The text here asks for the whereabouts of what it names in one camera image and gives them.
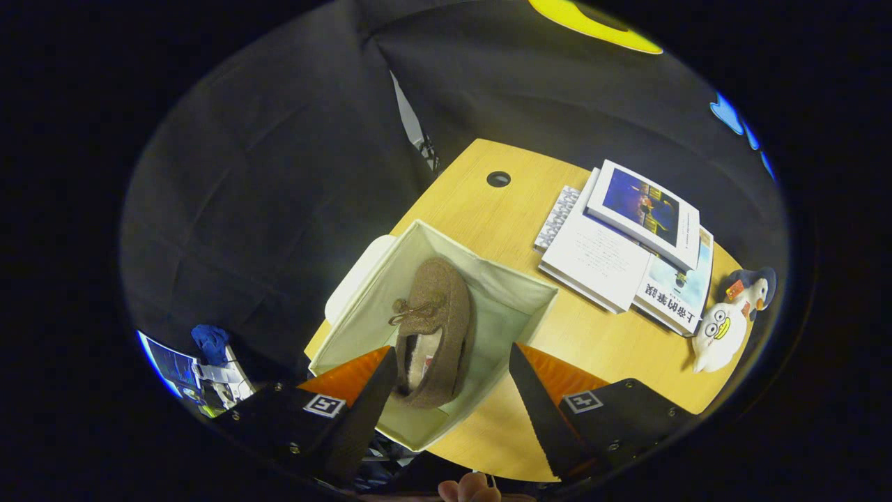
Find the white open book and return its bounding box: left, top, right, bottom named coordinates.
left=538, top=167, right=652, bottom=314

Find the grey penguin plush toy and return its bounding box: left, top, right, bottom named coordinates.
left=725, top=267, right=778, bottom=321

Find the black and white patterned booklet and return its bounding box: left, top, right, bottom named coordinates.
left=533, top=185, right=581, bottom=253

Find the blue cloth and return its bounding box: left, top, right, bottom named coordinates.
left=191, top=324, right=231, bottom=368

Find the white duck plush toy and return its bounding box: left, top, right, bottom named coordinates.
left=691, top=301, right=750, bottom=374

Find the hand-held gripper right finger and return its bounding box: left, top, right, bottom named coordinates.
left=507, top=342, right=701, bottom=489

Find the brown moccasin shoe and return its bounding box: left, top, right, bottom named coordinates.
left=387, top=257, right=479, bottom=411

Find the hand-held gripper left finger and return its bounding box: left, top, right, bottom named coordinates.
left=211, top=346, right=400, bottom=490

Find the metal backdrop stand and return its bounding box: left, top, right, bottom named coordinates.
left=417, top=136, right=441, bottom=174

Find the book with blue picture cover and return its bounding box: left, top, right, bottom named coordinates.
left=585, top=159, right=701, bottom=273

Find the cream fabric storage box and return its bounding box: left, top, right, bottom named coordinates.
left=307, top=219, right=560, bottom=452

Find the blue lit screen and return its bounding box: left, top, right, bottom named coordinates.
left=137, top=330, right=199, bottom=400

